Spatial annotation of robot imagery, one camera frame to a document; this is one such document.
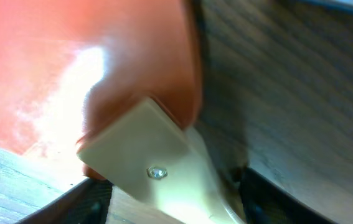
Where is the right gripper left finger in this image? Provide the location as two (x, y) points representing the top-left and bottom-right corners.
(18, 179), (113, 224)

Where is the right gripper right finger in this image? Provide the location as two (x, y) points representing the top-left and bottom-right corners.
(240, 168), (334, 224)

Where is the orange scraper with wooden handle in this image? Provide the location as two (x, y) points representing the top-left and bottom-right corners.
(0, 0), (243, 223)

